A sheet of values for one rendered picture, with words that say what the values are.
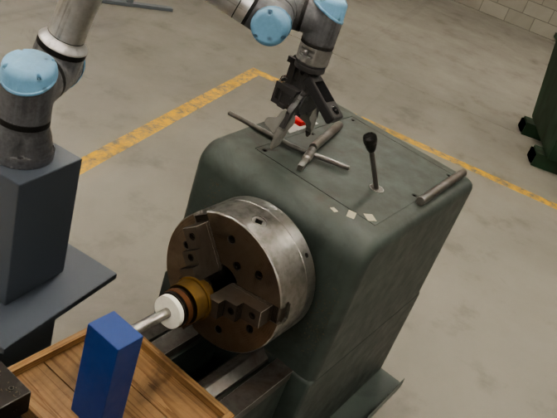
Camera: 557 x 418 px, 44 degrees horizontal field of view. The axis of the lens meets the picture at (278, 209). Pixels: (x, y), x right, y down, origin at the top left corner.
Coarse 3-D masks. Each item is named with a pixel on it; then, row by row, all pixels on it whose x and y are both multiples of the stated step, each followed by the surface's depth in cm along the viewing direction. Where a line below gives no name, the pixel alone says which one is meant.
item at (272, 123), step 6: (282, 114) 157; (264, 120) 158; (270, 120) 158; (276, 120) 157; (282, 120) 156; (294, 120) 157; (270, 126) 157; (276, 126) 157; (288, 126) 156; (276, 132) 156; (282, 132) 155; (276, 138) 156; (282, 138) 156; (270, 144) 157; (276, 144) 157
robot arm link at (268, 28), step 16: (208, 0) 135; (224, 0) 133; (240, 0) 133; (256, 0) 133; (272, 0) 135; (240, 16) 135; (256, 16) 132; (272, 16) 132; (288, 16) 135; (256, 32) 134; (272, 32) 133; (288, 32) 137
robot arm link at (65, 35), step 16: (64, 0) 151; (80, 0) 150; (96, 0) 151; (64, 16) 152; (80, 16) 152; (48, 32) 155; (64, 32) 154; (80, 32) 155; (32, 48) 158; (48, 48) 155; (64, 48) 155; (80, 48) 158; (64, 64) 157; (80, 64) 160
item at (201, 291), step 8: (184, 280) 136; (192, 280) 136; (200, 280) 138; (176, 288) 134; (184, 288) 133; (192, 288) 134; (200, 288) 135; (208, 288) 137; (176, 296) 131; (184, 296) 132; (192, 296) 133; (200, 296) 134; (208, 296) 134; (184, 304) 131; (192, 304) 133; (200, 304) 133; (208, 304) 135; (184, 312) 131; (192, 312) 132; (200, 312) 134; (208, 312) 136; (184, 320) 132; (192, 320) 134
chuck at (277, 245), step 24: (192, 216) 143; (216, 216) 139; (240, 216) 138; (264, 216) 141; (216, 240) 141; (240, 240) 137; (264, 240) 136; (288, 240) 140; (168, 264) 152; (240, 264) 139; (264, 264) 135; (288, 264) 137; (264, 288) 137; (288, 288) 137; (288, 312) 139; (216, 336) 149; (240, 336) 145; (264, 336) 140
